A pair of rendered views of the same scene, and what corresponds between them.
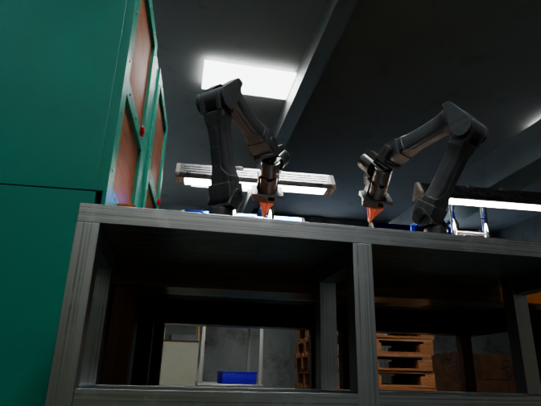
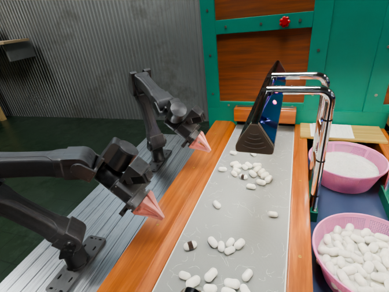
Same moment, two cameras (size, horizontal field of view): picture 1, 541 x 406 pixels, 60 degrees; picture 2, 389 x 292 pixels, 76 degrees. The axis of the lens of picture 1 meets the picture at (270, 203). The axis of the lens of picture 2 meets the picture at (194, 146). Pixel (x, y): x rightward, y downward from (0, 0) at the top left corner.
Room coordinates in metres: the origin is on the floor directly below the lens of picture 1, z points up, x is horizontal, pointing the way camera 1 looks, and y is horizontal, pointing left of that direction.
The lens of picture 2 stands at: (1.87, -0.70, 1.32)
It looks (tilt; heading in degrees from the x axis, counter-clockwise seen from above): 29 degrees down; 121
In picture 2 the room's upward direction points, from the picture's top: 7 degrees counter-clockwise
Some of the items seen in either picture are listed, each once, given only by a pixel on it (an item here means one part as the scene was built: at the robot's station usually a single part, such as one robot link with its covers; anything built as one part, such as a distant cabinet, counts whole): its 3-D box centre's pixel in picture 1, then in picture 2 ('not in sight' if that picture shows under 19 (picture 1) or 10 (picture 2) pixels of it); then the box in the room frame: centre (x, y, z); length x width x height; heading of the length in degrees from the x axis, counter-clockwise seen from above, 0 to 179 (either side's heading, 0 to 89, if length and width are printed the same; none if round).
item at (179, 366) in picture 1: (123, 367); not in sight; (7.13, 2.03, 0.38); 2.25 x 0.72 x 0.77; 101
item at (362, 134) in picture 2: not in sight; (339, 132); (1.93, 0.48, 0.77); 0.33 x 0.15 x 0.01; 8
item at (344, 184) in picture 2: not in sight; (344, 167); (1.96, 0.26, 0.72); 0.27 x 0.27 x 0.10
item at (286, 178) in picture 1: (256, 177); (269, 92); (1.70, 0.06, 1.08); 0.62 x 0.08 x 0.07; 98
